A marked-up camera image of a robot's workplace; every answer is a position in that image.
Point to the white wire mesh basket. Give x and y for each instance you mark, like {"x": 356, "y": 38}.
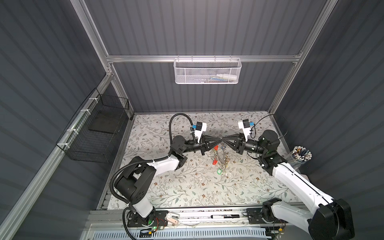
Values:
{"x": 203, "y": 71}

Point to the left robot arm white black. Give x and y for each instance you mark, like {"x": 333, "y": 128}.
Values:
{"x": 131, "y": 182}

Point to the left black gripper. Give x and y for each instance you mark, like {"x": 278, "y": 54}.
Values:
{"x": 206, "y": 147}

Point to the large keyring with coloured keys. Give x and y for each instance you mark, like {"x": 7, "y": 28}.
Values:
{"x": 221, "y": 159}

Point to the white bottle in basket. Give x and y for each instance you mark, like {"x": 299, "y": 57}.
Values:
{"x": 228, "y": 77}

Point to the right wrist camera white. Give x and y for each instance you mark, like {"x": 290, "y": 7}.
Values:
{"x": 245, "y": 126}

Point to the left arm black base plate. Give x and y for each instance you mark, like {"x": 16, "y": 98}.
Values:
{"x": 154, "y": 219}

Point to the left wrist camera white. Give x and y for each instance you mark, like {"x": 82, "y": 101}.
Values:
{"x": 198, "y": 129}

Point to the clear cup of pens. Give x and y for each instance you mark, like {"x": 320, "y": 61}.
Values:
{"x": 298, "y": 156}

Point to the black marker pen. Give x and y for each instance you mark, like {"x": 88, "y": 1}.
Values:
{"x": 225, "y": 216}

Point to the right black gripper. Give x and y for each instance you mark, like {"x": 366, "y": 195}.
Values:
{"x": 240, "y": 142}

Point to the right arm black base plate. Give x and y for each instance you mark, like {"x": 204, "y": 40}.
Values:
{"x": 256, "y": 216}

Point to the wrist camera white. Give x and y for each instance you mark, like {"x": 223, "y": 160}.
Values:
{"x": 198, "y": 129}
{"x": 245, "y": 126}

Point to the black wire mesh basket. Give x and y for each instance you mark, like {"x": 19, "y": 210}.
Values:
{"x": 98, "y": 129}

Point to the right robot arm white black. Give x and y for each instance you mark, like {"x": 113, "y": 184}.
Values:
{"x": 326, "y": 218}

